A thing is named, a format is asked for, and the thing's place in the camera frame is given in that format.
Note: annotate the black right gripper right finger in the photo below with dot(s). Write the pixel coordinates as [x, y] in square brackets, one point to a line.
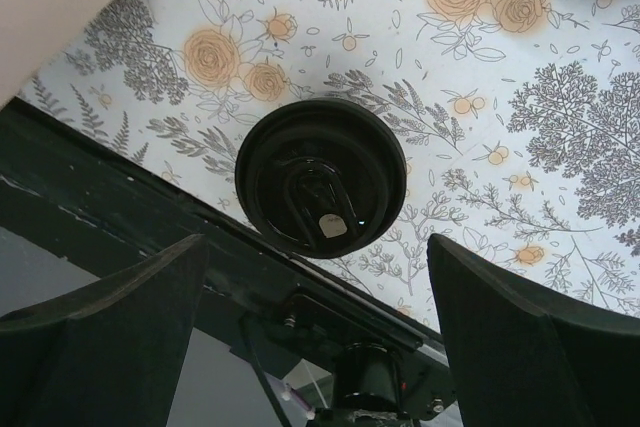
[522, 354]

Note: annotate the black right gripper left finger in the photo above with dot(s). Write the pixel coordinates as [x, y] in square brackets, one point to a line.
[107, 354]

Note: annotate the black plastic cup lid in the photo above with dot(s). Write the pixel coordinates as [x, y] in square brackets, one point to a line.
[321, 178]

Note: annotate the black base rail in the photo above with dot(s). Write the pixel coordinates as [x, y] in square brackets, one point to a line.
[83, 203]

